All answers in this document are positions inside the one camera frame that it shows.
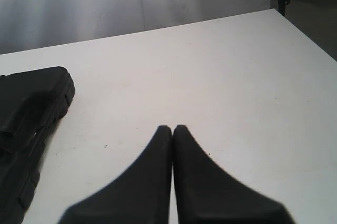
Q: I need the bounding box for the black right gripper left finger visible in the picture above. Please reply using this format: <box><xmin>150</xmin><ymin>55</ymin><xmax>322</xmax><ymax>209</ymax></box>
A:
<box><xmin>59</xmin><ymin>126</ymin><xmax>172</xmax><ymax>223</ymax></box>

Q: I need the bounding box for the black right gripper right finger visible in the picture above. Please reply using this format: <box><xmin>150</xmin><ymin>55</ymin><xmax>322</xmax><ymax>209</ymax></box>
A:
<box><xmin>173</xmin><ymin>125</ymin><xmax>291</xmax><ymax>223</ymax></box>

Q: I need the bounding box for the black plastic tool case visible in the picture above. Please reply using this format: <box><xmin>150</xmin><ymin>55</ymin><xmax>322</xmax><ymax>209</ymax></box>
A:
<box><xmin>1</xmin><ymin>66</ymin><xmax>75</xmax><ymax>223</ymax></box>

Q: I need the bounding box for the white backdrop curtain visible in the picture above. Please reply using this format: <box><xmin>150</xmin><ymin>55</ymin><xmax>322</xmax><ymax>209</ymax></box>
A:
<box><xmin>1</xmin><ymin>0</ymin><xmax>270</xmax><ymax>54</ymax></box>

